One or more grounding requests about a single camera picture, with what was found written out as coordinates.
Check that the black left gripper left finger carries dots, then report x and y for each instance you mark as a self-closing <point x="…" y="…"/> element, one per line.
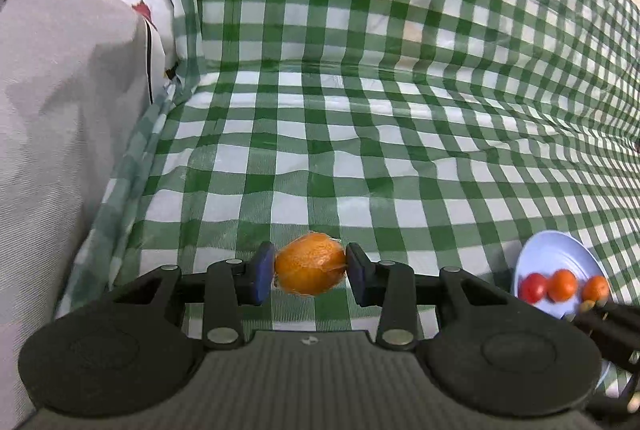
<point x="221" y="290"/>

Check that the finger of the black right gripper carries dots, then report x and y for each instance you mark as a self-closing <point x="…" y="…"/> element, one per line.
<point x="615" y="329"/>

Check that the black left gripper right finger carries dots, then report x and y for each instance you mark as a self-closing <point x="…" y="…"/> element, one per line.
<point x="400" y="292"/>

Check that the orange tangerine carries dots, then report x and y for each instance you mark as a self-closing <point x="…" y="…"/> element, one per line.
<point x="310" y="265"/>

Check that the orange cherry tomato right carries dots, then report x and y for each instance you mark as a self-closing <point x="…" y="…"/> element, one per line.
<point x="595" y="289"/>

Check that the orange cherry tomato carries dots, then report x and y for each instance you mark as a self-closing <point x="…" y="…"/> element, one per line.
<point x="595" y="289"/>
<point x="562" y="286"/>

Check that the orange cherry tomato middle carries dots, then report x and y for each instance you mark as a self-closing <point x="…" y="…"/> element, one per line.
<point x="562" y="286"/>

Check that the red cherry tomato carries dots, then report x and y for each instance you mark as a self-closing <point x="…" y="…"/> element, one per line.
<point x="533" y="288"/>

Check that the green white checkered cloth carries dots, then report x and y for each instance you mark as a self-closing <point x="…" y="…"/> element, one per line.
<point x="430" y="132"/>

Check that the grey sofa cushion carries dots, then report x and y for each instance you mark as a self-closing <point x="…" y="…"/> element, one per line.
<point x="73" y="85"/>

